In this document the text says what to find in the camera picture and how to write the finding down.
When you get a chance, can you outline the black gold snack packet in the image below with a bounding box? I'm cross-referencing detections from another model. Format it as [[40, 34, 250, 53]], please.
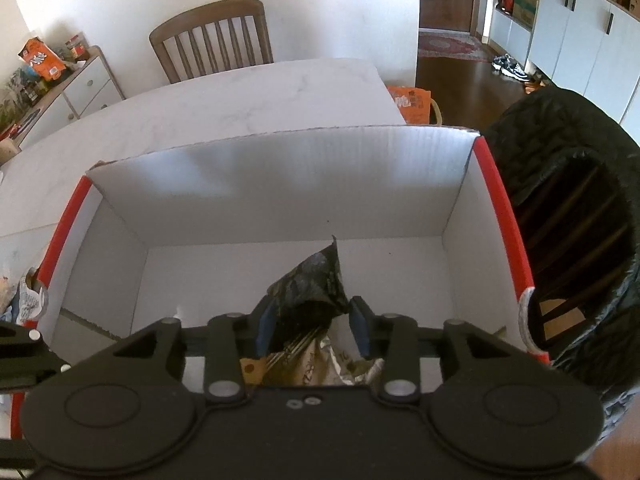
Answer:
[[241, 240, 383, 387]]

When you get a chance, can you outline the white printed snack pouch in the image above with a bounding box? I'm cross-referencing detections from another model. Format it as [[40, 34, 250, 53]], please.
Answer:
[[16, 268, 48, 326]]

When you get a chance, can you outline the red and white cardboard box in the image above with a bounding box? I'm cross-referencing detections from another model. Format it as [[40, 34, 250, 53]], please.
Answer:
[[8, 123, 551, 441]]

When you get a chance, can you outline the orange paper bag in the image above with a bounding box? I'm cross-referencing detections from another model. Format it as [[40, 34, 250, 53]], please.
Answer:
[[387, 86, 442, 126]]

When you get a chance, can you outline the black padded jacket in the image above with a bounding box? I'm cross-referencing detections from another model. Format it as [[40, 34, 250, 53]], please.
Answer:
[[482, 87, 639, 438]]

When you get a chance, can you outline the white sideboard cabinet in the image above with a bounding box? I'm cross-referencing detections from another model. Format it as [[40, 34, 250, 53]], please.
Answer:
[[1, 46, 125, 164]]

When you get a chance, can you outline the pair of sneakers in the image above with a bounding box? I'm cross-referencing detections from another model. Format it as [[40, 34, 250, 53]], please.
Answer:
[[491, 54, 530, 82]]

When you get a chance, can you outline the red patterned door rug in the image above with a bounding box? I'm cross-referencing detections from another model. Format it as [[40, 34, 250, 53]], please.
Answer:
[[418, 29, 494, 63]]

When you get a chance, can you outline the orange snack bag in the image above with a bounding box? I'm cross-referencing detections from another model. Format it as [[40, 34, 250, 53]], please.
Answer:
[[18, 37, 66, 81]]

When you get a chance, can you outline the brown wooden chair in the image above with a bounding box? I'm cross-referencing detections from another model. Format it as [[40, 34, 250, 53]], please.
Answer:
[[149, 0, 273, 84]]

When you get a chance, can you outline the white wall cabinet unit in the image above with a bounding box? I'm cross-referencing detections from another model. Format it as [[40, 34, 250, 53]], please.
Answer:
[[488, 0, 639, 139]]

